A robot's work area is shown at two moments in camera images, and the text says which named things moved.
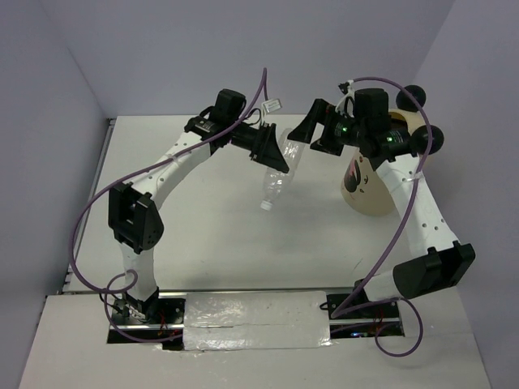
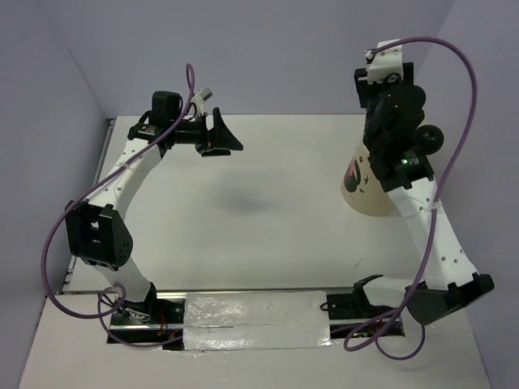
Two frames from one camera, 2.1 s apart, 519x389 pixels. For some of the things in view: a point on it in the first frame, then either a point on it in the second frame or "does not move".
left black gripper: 266,150 -> 224,137
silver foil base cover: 237,321 does not move
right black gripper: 319,109 -> 363,88
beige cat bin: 363,190 does not move
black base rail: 351,314 does not move
